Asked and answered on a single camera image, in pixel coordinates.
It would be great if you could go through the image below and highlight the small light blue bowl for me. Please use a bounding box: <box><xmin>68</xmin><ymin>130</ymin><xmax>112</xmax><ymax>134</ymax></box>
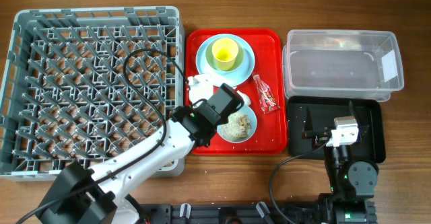
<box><xmin>217</xmin><ymin>106</ymin><xmax>257</xmax><ymax>143</ymax></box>

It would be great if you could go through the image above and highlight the white napkin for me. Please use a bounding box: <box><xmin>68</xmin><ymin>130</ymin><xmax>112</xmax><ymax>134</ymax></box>
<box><xmin>187</xmin><ymin>73</ymin><xmax>252</xmax><ymax>106</ymax></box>

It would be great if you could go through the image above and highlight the red snack wrapper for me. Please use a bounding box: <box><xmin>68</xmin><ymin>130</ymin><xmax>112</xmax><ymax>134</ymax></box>
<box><xmin>252</xmin><ymin>73</ymin><xmax>280</xmax><ymax>114</ymax></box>

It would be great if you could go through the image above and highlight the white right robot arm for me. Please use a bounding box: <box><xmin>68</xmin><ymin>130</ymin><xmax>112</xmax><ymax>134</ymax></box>
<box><xmin>302</xmin><ymin>110</ymin><xmax>378</xmax><ymax>224</ymax></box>

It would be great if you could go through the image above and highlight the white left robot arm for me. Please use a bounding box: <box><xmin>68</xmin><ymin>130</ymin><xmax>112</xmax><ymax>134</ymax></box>
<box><xmin>35</xmin><ymin>83</ymin><xmax>244</xmax><ymax>223</ymax></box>

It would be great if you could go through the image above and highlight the black waste tray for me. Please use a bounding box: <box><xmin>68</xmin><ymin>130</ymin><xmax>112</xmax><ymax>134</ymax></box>
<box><xmin>287</xmin><ymin>96</ymin><xmax>386</xmax><ymax>163</ymax></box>

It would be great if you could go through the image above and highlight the rice food waste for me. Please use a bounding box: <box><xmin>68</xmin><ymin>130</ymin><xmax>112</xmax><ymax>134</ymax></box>
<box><xmin>220</xmin><ymin>112</ymin><xmax>251</xmax><ymax>142</ymax></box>

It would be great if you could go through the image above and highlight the grey dishwasher rack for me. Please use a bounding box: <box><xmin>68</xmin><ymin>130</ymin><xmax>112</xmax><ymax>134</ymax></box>
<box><xmin>1</xmin><ymin>6</ymin><xmax>185</xmax><ymax>182</ymax></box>

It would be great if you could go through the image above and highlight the light blue plate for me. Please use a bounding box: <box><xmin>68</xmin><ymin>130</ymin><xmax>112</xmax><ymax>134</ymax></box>
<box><xmin>195</xmin><ymin>34</ymin><xmax>255</xmax><ymax>87</ymax></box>

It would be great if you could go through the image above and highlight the green bowl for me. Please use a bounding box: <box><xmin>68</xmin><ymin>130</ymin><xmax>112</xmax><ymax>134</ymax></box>
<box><xmin>205</xmin><ymin>39</ymin><xmax>244</xmax><ymax>73</ymax></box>

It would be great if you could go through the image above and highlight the red serving tray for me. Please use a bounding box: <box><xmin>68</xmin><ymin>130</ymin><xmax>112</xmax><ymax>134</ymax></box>
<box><xmin>185</xmin><ymin>28</ymin><xmax>288</xmax><ymax>155</ymax></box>

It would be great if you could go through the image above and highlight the yellow cup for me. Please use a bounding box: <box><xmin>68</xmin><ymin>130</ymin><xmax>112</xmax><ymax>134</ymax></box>
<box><xmin>211</xmin><ymin>38</ymin><xmax>239</xmax><ymax>71</ymax></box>

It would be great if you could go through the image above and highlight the clear plastic bin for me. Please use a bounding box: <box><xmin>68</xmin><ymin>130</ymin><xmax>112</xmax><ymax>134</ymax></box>
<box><xmin>282</xmin><ymin>30</ymin><xmax>405</xmax><ymax>102</ymax></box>

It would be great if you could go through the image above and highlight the white label on bin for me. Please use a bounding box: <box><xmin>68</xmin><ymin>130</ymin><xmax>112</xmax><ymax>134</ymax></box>
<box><xmin>381</xmin><ymin>50</ymin><xmax>398</xmax><ymax>82</ymax></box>

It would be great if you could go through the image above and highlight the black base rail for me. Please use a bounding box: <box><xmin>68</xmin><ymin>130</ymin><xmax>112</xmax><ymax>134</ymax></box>
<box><xmin>141</xmin><ymin>202</ymin><xmax>378</xmax><ymax>224</ymax></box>

